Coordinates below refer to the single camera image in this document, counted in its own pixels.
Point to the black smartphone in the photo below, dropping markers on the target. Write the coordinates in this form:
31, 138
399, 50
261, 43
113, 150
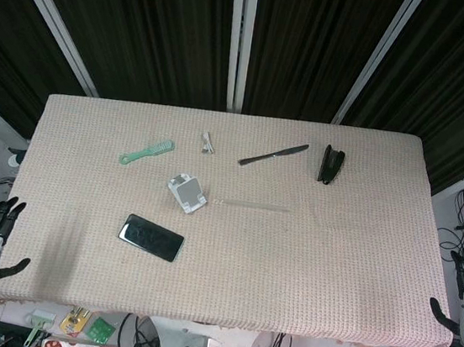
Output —
150, 237

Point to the white phone stand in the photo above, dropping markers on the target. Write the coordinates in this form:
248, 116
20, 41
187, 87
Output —
187, 191

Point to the black flat device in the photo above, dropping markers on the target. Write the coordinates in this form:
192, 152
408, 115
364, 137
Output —
3, 328

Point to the yellow blister package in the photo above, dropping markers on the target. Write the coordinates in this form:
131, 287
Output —
74, 321

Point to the green circuit board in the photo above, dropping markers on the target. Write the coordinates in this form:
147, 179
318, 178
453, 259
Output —
102, 329

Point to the green plastic brush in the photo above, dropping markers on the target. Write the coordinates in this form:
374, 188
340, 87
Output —
150, 152

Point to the black stapler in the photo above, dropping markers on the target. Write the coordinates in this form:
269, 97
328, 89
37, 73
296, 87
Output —
329, 164

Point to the black pleated curtain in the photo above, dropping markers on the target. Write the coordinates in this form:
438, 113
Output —
6, 48
459, 83
315, 44
148, 28

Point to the beige waffle tablecloth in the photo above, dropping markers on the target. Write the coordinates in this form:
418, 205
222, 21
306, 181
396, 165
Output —
267, 262

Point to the clear glass rod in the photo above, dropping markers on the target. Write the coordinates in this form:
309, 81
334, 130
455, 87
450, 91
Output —
253, 205

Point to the metal table knife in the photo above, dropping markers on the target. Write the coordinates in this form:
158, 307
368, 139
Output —
274, 155

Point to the silver hair clip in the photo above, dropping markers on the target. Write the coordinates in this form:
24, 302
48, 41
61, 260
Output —
207, 144

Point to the white frame post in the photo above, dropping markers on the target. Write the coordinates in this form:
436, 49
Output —
50, 16
239, 39
377, 56

